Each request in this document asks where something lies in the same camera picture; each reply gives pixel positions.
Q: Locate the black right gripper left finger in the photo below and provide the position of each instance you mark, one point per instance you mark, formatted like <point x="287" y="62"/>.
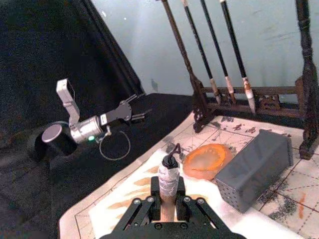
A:
<point x="147" y="209"/>

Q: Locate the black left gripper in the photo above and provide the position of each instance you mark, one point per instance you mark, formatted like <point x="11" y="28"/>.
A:
<point x="118" y="113"/>

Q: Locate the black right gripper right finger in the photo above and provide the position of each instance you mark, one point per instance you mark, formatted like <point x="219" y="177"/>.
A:
<point x="192" y="207"/>

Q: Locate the white paper with brown strokes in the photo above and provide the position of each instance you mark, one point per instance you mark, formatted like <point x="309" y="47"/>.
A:
<point x="124" y="181"/>

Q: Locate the orange translucent dish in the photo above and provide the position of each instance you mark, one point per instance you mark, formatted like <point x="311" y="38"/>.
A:
<point x="209" y="161"/>

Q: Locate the grey rectangular block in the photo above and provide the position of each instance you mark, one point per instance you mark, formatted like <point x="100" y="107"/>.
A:
<point x="256" y="169"/>

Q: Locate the hanging black calligraphy brush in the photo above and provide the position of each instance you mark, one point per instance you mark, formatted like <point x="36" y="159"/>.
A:
<point x="199" y="47"/>
<point x="216" y="47"/>

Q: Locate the black table cloth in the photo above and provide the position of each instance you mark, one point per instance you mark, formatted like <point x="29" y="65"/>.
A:
<point x="49" y="62"/>

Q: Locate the gridded calligraphy felt mat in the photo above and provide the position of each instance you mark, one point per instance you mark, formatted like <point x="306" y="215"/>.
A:
<point x="299" y="189"/>

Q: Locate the hanging brush with stained tip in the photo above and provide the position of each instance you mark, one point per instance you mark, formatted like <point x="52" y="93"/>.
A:
<point x="235" y="47"/>

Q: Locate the dark wooden brush rack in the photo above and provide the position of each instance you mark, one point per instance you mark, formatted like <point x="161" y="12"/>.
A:
<point x="308" y="74"/>

